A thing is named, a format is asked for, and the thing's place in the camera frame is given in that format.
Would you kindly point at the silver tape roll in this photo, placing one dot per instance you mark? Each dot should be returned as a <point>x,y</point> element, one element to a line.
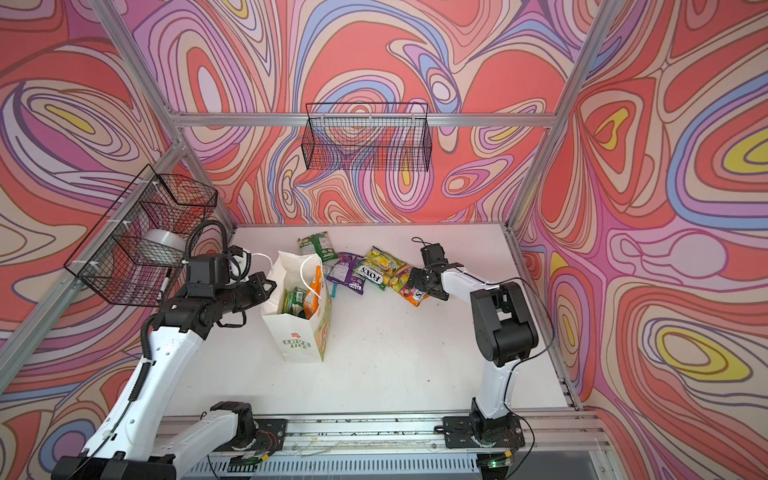
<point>165,238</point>

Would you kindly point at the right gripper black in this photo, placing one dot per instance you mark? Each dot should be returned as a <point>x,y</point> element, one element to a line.
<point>420,274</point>

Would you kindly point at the green yellow Fox's candy bag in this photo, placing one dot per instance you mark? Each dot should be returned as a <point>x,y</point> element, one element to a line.
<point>379,267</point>

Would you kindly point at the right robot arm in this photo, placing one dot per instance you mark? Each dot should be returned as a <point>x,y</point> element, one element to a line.
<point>505,334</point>

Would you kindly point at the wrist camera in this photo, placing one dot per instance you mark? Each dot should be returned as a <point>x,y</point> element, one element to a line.
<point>433,254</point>
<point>241,261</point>

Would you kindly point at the purple snack bag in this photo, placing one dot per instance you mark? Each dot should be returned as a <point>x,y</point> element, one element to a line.
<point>343,272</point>

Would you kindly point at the green snack bag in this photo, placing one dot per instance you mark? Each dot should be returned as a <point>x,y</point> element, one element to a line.
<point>293,302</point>
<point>319,244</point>

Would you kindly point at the black wire basket wall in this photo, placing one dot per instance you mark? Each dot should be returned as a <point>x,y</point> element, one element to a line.
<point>367,136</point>
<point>116,263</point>

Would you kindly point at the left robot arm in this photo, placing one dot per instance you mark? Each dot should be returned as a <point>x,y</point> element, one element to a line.
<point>218,282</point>

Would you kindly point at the black wire basket left wall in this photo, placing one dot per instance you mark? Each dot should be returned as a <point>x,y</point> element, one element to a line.
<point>116,263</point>

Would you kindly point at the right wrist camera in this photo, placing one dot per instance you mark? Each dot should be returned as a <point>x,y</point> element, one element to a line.
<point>433,254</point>

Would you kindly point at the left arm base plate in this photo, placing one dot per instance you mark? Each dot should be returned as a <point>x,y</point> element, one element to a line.
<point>266,436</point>

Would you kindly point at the orange Fox's candy bag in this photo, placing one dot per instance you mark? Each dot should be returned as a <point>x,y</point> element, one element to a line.
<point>399,283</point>

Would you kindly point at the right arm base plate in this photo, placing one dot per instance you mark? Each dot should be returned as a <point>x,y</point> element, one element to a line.
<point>471,431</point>

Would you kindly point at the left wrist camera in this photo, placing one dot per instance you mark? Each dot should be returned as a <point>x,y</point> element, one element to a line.
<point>241,261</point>

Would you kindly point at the orange snack bag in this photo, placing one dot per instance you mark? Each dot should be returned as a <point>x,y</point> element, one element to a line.
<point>314,288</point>

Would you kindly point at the white paper bag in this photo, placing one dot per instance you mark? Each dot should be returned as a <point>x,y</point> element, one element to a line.
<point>299,340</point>

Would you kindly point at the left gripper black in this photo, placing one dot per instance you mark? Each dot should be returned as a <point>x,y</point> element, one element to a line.
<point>261,294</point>

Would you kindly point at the black wire basket back wall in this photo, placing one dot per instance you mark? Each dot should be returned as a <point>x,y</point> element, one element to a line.
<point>367,136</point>

